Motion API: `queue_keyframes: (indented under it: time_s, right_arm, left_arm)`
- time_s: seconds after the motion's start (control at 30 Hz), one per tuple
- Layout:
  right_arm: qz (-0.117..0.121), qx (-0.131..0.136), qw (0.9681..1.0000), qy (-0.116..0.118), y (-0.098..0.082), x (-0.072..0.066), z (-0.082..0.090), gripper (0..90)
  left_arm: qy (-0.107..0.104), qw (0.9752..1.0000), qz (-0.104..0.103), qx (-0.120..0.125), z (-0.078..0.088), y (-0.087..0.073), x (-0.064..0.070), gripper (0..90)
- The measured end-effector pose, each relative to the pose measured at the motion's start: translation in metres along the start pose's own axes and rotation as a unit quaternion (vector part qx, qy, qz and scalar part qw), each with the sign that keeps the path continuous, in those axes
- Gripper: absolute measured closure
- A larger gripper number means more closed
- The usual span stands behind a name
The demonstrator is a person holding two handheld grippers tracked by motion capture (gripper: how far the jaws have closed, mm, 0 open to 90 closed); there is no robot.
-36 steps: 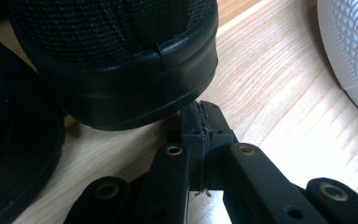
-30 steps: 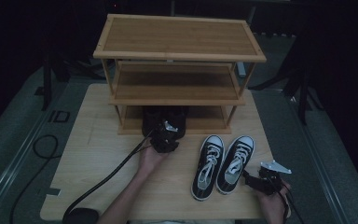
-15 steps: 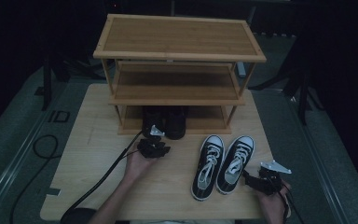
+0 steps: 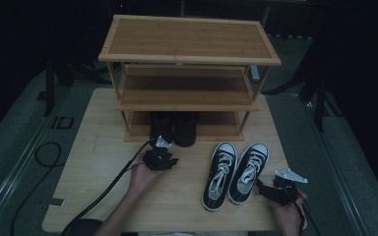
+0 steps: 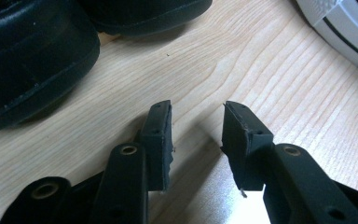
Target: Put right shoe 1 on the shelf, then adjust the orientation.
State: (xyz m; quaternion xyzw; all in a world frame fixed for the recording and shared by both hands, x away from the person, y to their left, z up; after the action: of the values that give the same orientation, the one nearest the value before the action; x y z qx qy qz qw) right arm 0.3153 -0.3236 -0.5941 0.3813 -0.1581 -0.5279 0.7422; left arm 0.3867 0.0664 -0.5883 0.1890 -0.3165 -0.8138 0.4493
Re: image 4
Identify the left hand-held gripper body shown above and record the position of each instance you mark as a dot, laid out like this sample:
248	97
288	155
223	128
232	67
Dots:
157	159

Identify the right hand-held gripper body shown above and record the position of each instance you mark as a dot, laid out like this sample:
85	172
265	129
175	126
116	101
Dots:
283	193

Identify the black and white sneaker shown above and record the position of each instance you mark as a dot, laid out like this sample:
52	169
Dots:
247	173
220	177

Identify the black leather shoe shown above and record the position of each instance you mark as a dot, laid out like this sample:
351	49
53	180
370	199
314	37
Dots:
161	129
185	129

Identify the wooden shoe rack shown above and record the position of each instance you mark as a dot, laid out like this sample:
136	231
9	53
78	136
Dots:
187	78

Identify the person's right hand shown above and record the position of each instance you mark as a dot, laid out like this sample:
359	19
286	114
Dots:
290	216

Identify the person's left hand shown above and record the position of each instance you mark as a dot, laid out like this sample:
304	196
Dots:
142	180

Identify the black metal stand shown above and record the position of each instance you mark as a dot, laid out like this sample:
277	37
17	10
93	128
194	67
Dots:
50	85
320	98

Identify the black rounded pouch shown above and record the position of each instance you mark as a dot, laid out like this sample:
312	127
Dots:
82	227

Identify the grey post behind rack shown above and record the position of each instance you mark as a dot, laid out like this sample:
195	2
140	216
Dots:
254	72

